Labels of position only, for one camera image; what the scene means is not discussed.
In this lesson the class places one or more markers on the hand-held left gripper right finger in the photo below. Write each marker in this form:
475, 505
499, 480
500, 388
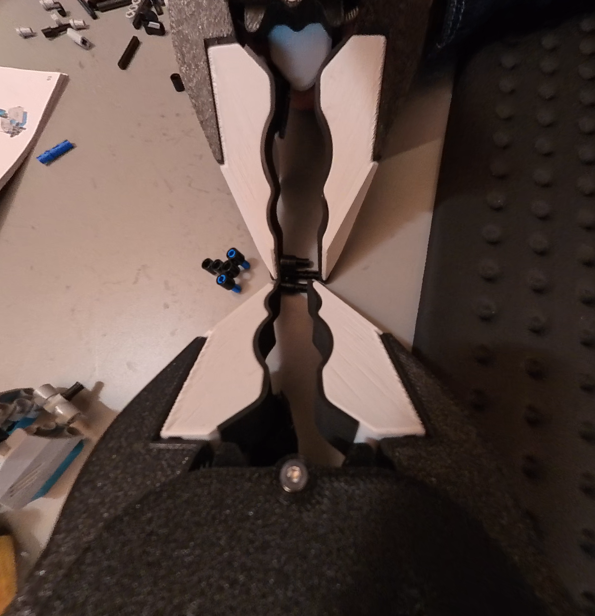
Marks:
369, 380

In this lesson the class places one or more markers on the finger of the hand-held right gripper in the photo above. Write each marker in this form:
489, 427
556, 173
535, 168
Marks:
239, 125
355, 120

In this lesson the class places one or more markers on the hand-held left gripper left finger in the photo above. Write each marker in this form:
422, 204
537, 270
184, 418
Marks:
215, 385

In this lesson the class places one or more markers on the black connector brick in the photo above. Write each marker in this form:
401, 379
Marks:
295, 274

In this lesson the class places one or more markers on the grey desk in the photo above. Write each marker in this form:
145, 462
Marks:
124, 240

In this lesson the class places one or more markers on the black bush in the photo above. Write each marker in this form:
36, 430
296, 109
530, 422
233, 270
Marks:
176, 82

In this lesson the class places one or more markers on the black axle tube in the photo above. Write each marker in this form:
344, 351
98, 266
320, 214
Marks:
128, 53

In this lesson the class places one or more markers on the black blue connector assembly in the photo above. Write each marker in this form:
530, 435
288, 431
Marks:
225, 269

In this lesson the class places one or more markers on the pile of loose toy bricks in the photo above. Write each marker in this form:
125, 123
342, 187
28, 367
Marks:
71, 31

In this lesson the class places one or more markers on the blue pin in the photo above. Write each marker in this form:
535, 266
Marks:
55, 152

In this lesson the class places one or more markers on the toy instruction booklet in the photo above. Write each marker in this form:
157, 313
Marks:
13, 125

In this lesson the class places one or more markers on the blue yellow brick assembly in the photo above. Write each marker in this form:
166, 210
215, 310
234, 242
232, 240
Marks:
32, 467

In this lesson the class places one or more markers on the black studded mat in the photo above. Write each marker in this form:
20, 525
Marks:
519, 240

